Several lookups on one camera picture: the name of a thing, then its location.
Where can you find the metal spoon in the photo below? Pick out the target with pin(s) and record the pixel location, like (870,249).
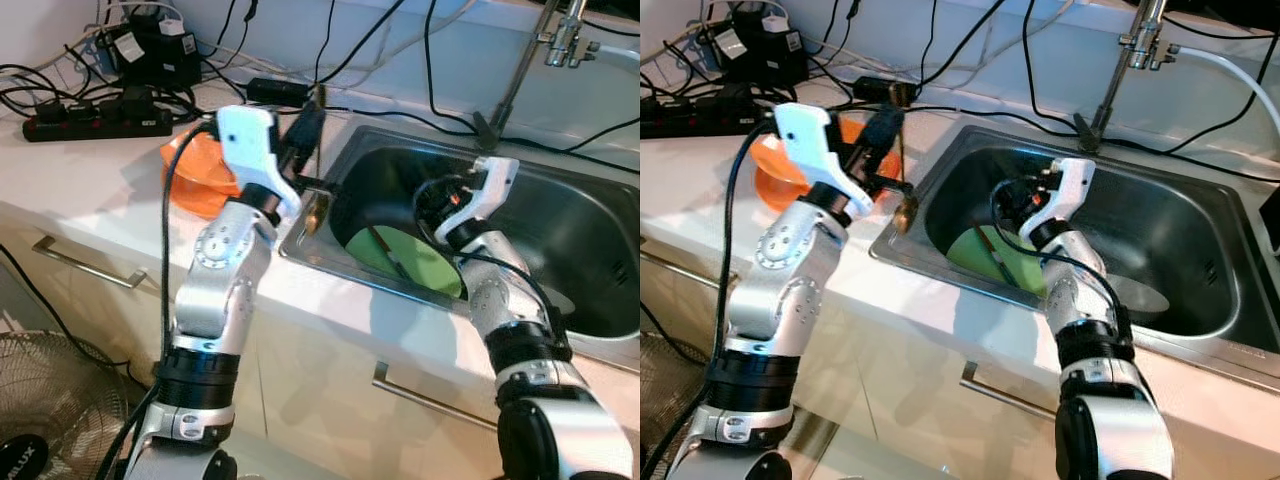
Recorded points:
(907,215)

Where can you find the orange plastic bowl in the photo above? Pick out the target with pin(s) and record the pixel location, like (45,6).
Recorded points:
(775,165)
(192,160)

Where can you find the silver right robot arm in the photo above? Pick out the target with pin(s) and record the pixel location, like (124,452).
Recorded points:
(1085,310)
(510,310)

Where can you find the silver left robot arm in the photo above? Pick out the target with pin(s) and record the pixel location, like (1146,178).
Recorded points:
(790,290)
(225,290)

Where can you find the black power adapter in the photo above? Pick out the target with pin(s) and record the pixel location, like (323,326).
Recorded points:
(872,90)
(275,91)

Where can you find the dark brown chopstick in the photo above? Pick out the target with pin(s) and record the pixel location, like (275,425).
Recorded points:
(995,258)
(388,254)

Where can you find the green plastic plate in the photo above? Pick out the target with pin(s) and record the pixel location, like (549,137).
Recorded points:
(430,265)
(970,260)

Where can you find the stainless steel sink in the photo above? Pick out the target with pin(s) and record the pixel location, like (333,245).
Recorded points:
(1180,230)
(560,230)

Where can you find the black charger box white labels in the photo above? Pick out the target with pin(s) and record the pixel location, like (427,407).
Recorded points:
(150,65)
(760,62)

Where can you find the round steel sink drain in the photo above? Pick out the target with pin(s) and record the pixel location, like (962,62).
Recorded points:
(1140,298)
(562,303)

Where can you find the black power strip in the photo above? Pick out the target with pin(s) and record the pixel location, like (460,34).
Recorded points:
(700,120)
(100,125)

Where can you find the chrome sink faucet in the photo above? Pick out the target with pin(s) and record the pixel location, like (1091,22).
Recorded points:
(1143,48)
(563,45)

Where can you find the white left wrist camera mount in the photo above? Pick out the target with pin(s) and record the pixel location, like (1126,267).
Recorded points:
(810,140)
(248,140)

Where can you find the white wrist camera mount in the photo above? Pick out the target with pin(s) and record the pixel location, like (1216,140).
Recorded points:
(492,195)
(248,140)
(810,140)
(1068,195)

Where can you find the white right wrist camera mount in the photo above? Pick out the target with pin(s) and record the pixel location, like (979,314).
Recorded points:
(1068,195)
(492,195)

